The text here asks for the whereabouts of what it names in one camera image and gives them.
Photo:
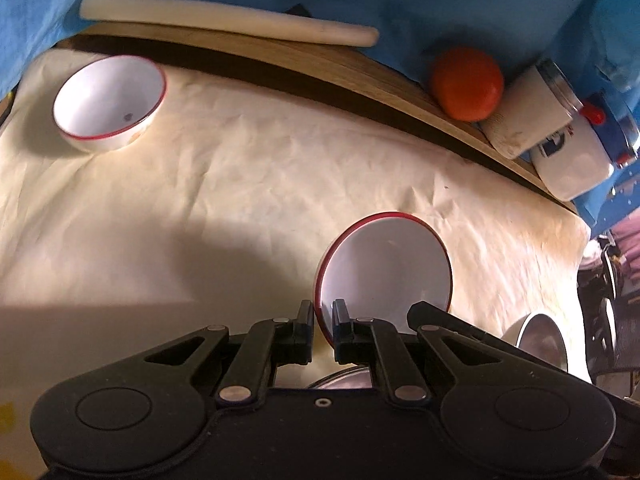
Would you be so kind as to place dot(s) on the cream paper table cover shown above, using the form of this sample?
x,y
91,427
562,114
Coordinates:
x,y
221,214

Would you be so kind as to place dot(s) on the blue cloth backdrop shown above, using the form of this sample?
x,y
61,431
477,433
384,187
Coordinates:
x,y
400,0

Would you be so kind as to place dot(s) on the large steel plate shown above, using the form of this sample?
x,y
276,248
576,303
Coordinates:
x,y
356,377

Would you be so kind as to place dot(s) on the black office chair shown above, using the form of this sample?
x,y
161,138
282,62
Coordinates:
x,y
610,308

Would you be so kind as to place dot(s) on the orange fruit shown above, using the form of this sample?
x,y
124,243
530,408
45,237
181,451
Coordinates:
x,y
466,83

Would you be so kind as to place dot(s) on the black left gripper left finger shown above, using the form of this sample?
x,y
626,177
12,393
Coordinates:
x,y
237,369

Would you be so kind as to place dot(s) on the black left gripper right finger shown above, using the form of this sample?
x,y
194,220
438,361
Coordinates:
x,y
411,368

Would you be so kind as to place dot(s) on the wooden board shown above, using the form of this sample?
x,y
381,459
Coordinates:
x,y
338,76

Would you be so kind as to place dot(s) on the steel bowl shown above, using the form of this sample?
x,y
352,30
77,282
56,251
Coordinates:
x,y
539,335

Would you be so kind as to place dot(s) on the white steel thermos cup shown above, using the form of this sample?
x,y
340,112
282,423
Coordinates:
x,y
539,102

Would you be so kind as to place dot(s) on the white blue-lidded water jug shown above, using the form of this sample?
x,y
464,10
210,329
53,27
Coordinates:
x,y
603,137

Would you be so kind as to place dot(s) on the white red-rimmed bowl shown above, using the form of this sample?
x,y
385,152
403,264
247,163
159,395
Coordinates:
x,y
380,266
109,103

